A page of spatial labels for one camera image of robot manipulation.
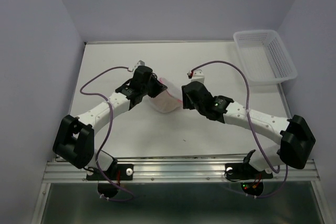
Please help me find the white mesh laundry bag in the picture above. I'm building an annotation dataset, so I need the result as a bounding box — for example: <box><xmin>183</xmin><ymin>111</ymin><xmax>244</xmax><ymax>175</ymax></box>
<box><xmin>149</xmin><ymin>77</ymin><xmax>183</xmax><ymax>113</ymax></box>

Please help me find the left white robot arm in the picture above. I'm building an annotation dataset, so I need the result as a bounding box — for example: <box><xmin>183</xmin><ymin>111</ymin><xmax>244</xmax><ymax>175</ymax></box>
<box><xmin>52</xmin><ymin>66</ymin><xmax>167</xmax><ymax>180</ymax></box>

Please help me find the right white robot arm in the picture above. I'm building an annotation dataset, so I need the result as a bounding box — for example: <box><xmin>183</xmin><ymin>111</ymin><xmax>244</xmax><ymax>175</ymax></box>
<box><xmin>182</xmin><ymin>81</ymin><xmax>316</xmax><ymax>177</ymax></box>

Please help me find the white plastic basket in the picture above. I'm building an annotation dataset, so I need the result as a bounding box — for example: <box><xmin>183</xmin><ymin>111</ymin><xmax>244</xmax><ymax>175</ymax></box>
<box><xmin>233</xmin><ymin>29</ymin><xmax>298</xmax><ymax>86</ymax></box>

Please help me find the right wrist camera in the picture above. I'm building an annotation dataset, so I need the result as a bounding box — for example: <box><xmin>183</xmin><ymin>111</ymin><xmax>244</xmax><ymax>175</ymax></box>
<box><xmin>187</xmin><ymin>69</ymin><xmax>205</xmax><ymax>84</ymax></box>

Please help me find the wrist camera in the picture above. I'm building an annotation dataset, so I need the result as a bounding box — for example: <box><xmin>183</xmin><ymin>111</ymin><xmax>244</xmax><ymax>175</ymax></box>
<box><xmin>187</xmin><ymin>69</ymin><xmax>205</xmax><ymax>84</ymax></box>
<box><xmin>135</xmin><ymin>60</ymin><xmax>145</xmax><ymax>68</ymax></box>

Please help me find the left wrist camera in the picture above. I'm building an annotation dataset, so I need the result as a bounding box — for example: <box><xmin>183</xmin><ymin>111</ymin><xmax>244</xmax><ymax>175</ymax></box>
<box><xmin>135</xmin><ymin>60</ymin><xmax>145</xmax><ymax>68</ymax></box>

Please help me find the aluminium mounting rail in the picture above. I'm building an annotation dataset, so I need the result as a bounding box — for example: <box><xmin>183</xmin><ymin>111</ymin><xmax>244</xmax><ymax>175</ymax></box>
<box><xmin>41</xmin><ymin>155</ymin><xmax>321</xmax><ymax>184</ymax></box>

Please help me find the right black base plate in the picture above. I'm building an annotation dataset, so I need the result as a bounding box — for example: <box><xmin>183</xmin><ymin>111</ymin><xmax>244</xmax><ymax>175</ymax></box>
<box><xmin>224</xmin><ymin>150</ymin><xmax>273</xmax><ymax>182</ymax></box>

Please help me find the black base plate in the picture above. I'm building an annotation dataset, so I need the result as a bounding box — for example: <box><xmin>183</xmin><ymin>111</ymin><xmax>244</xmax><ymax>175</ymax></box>
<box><xmin>224</xmin><ymin>150</ymin><xmax>273</xmax><ymax>182</ymax></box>
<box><xmin>86</xmin><ymin>163</ymin><xmax>134</xmax><ymax>182</ymax></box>

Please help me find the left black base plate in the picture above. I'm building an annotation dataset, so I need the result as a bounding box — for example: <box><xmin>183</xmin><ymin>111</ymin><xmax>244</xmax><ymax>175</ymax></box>
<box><xmin>86</xmin><ymin>163</ymin><xmax>134</xmax><ymax>182</ymax></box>

